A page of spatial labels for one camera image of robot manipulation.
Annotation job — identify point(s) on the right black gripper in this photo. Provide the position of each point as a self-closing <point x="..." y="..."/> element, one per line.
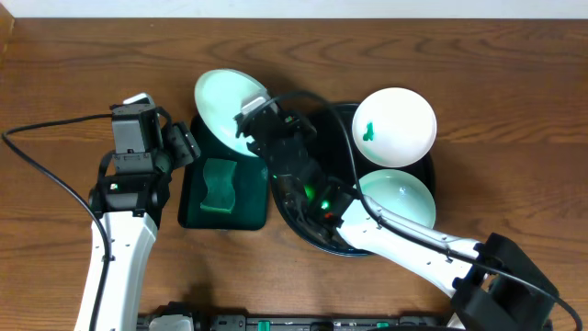
<point x="302" y="129"/>

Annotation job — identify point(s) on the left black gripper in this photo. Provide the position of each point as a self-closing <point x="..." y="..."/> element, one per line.
<point x="182" y="144"/>

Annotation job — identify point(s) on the green sponge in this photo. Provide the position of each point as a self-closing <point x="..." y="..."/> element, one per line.
<point x="218" y="175"/>

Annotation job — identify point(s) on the mint plate with green stain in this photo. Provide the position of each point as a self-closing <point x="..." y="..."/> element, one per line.
<point x="218" y="95"/>

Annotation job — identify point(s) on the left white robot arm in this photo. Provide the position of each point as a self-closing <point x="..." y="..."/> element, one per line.
<point x="132" y="188"/>

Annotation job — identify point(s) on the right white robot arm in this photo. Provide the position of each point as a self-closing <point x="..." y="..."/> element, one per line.
<point x="492" y="285"/>

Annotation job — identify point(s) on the round black tray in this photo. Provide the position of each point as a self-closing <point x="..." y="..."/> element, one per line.
<point x="331" y="138"/>

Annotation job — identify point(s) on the dark green rectangular tray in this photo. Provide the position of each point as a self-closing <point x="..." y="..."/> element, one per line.
<point x="250" y="184"/>

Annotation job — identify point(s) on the white plate with green stain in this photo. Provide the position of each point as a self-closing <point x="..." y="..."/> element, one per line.
<point x="394" y="127"/>

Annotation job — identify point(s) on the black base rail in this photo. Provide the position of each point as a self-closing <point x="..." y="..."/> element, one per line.
<point x="186" y="316"/>

